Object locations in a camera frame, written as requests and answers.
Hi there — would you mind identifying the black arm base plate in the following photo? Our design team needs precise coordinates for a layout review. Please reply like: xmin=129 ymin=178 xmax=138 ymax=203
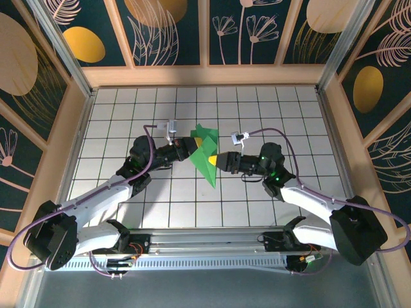
xmin=262 ymin=231 xmax=322 ymax=253
xmin=92 ymin=233 xmax=152 ymax=256

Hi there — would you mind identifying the white gridded table mat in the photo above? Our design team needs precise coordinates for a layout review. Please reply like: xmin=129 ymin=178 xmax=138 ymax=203
xmin=59 ymin=86 xmax=357 ymax=229

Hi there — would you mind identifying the grey slotted cable duct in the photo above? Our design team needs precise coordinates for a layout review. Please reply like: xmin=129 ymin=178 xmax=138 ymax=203
xmin=64 ymin=256 xmax=290 ymax=273

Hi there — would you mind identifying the grey metal sheet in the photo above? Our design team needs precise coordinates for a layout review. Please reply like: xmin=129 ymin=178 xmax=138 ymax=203
xmin=19 ymin=268 xmax=391 ymax=308

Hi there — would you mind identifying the aluminium table side rail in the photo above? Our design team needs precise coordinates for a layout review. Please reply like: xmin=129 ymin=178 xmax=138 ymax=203
xmin=51 ymin=91 xmax=97 ymax=232
xmin=316 ymin=89 xmax=370 ymax=227

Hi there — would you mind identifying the green square paper sheet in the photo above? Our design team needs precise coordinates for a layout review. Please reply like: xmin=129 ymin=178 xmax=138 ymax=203
xmin=188 ymin=123 xmax=220 ymax=189

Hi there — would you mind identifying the black electronics module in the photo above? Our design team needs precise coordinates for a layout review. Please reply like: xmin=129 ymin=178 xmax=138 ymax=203
xmin=284 ymin=253 xmax=324 ymax=276
xmin=105 ymin=255 xmax=137 ymax=279

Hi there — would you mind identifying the aluminium corner post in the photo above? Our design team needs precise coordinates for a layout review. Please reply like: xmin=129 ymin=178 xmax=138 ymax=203
xmin=315 ymin=0 xmax=378 ymax=94
xmin=27 ymin=0 xmax=97 ymax=99

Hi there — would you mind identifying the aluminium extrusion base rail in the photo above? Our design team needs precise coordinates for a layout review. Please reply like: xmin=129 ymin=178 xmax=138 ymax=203
xmin=30 ymin=226 xmax=383 ymax=259

